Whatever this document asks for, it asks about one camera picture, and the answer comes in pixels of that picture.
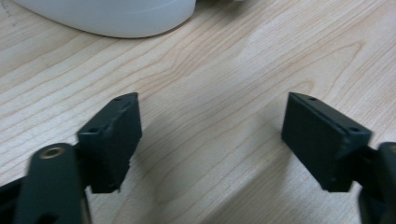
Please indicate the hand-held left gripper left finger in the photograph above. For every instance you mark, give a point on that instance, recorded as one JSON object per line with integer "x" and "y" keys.
{"x": 112, "y": 146}

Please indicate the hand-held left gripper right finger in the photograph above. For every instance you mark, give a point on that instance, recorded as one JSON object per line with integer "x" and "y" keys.
{"x": 320, "y": 146}

